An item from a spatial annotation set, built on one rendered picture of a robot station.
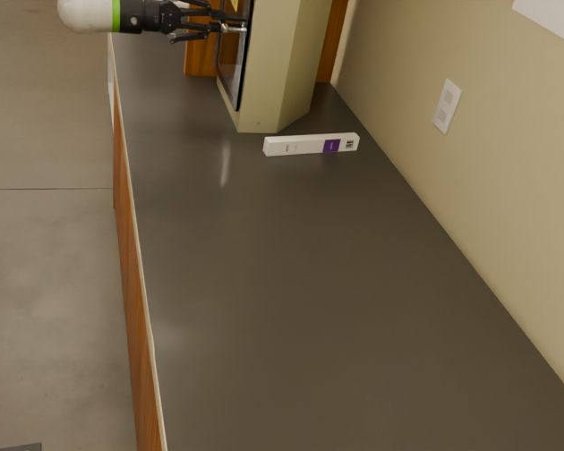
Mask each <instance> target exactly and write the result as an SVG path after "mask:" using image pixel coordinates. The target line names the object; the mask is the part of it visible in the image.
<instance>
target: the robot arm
mask: <svg viewBox="0 0 564 451"><path fill-rule="evenodd" d="M174 1H175V2H177V1H178V0H162V1H160V0H143V2H142V0H57V12H58V15H59V18H60V20H61V22H62V23H63V25H64V26H65V27H66V28H67V29H69V30H71V31H73V32H75V33H79V34H90V33H96V32H116V33H128V34H142V29H143V30H144V31H153V32H162V33H164V34H166V35H167V37H168V39H169V42H170V44H171V45H173V44H174V43H176V42H179V41H188V40H199V39H207V38H208V35H209V34H210V33H211V32H219V33H221V32H223V31H221V28H220V26H219V25H218V23H217V22H212V21H210V22H209V24H208V25H207V24H201V23H196V22H190V21H183V20H181V17H185V16H210V17H211V19H212V20H221V21H239V18H238V16H237V15H236V14H226V13H225V12H224V11H223V10H216V9H211V5H210V3H209V1H206V0H179V1H181V2H183V3H187V4H193V5H197V6H200V7H204V8H183V7H178V6H177V5H175V4H174V3H173V2H174ZM177 29H188V30H197V31H199V32H188V33H178V34H175V33H171V32H173V31H174V30H177Z"/></svg>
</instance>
